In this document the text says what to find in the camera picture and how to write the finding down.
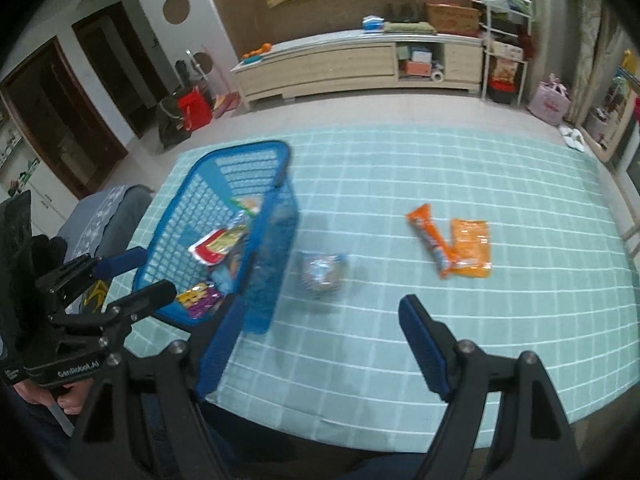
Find long orange snack packet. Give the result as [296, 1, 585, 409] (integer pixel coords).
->
[405, 203, 453, 273]

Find black bag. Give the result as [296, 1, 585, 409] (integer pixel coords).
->
[156, 92, 193, 150]

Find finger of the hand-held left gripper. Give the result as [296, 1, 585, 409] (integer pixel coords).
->
[100, 280, 177, 333]
[35, 248, 149, 293]

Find green folded cloth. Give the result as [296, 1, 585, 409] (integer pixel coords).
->
[382, 21, 436, 35]

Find person's left hand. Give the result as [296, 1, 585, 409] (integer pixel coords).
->
[12, 379, 95, 418]

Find teal checked tablecloth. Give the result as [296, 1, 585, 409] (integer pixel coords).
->
[122, 125, 636, 448]

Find pink bag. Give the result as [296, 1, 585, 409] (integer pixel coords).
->
[529, 76, 572, 126]

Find purple snack packet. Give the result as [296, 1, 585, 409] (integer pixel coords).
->
[175, 280, 223, 321]

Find silver blue snack packet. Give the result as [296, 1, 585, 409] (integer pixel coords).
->
[300, 252, 349, 301]

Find grey patterned chair cover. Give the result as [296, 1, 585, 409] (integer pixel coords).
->
[56, 184, 155, 273]

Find blue plastic basket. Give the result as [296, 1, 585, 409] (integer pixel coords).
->
[131, 140, 301, 336]

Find light wooden low cabinet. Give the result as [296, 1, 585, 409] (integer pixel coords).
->
[230, 30, 486, 111]

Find green snack packet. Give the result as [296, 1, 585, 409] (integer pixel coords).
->
[230, 195, 263, 216]

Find light wooden frame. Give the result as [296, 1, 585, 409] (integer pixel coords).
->
[577, 67, 640, 163]

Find dark wooden door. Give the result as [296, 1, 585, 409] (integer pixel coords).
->
[71, 1, 171, 138]
[0, 37, 128, 201]

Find white metal rack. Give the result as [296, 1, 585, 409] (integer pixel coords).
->
[470, 0, 535, 107]

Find white slippers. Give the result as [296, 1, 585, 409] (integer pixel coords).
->
[559, 126, 587, 152]

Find pink flat box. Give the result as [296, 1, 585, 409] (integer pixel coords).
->
[212, 91, 243, 118]

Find red bag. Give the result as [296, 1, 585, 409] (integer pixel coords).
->
[177, 87, 213, 131]

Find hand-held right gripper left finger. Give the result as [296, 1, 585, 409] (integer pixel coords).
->
[67, 296, 247, 480]

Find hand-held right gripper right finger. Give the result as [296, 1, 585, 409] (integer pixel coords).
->
[398, 294, 586, 480]

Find brown cardboard box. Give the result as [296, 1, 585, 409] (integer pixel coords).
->
[425, 2, 483, 37]

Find red cracker packet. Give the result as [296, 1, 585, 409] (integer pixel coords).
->
[189, 225, 251, 266]

